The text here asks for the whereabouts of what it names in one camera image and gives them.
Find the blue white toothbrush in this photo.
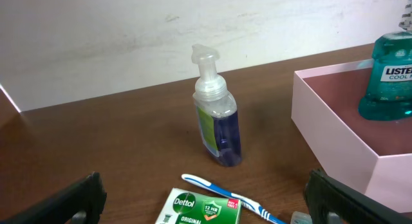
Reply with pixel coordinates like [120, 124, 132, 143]
[181, 174, 312, 224]

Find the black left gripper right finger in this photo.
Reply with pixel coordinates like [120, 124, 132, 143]
[304, 169, 411, 224]

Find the teal mouthwash bottle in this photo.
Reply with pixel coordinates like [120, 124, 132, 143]
[357, 0, 412, 122]

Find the pink cardboard box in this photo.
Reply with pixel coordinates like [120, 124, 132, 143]
[292, 60, 411, 213]

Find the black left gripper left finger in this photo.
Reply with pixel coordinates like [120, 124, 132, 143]
[1, 172, 107, 224]

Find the green Dettol soap box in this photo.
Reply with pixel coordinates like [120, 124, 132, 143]
[155, 188, 241, 224]

